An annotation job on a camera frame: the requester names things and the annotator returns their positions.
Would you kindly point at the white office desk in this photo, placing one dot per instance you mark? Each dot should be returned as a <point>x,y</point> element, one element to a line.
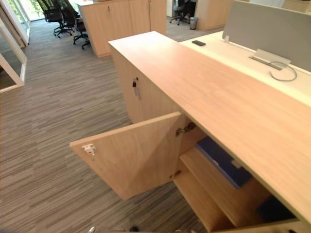
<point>79,6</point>
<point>230,53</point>

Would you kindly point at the white door latch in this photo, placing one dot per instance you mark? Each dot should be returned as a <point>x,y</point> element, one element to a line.
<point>88,149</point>

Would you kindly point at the large metal door hinge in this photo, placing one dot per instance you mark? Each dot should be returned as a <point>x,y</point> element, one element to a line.
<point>185,129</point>

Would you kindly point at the white divider clip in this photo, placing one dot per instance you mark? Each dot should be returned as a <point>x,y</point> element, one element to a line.
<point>226,39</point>

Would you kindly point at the small metal door hinge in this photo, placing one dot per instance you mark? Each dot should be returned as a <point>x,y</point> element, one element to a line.
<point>176,174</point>

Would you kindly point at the black smartphone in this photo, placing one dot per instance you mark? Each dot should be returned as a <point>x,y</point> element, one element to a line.
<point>198,43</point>

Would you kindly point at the metal mesh waste bin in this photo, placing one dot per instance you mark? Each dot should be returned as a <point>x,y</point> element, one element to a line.
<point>193,23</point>

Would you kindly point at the white glass partition frame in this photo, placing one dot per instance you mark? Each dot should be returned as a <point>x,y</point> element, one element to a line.
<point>17,21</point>
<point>22,70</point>

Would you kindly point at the black office chair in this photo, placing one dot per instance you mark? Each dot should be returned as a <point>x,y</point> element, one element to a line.
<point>70,14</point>
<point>49,12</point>
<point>179,9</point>

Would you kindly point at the blue plastic folder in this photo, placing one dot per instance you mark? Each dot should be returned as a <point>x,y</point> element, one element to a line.
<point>218,160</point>

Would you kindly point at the grey desk divider panel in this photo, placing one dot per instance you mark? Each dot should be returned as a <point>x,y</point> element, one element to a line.
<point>267,29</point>

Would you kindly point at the light wood office cabinet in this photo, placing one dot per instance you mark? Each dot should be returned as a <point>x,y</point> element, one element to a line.
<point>218,80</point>

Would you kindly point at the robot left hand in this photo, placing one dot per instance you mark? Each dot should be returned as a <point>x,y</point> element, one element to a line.
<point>91,230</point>

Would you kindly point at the light wood cabinet door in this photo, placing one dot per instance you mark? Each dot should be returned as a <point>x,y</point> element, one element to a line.
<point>136,157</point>

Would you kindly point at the black cabinet key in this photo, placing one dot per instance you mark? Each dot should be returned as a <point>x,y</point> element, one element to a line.
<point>134,83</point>

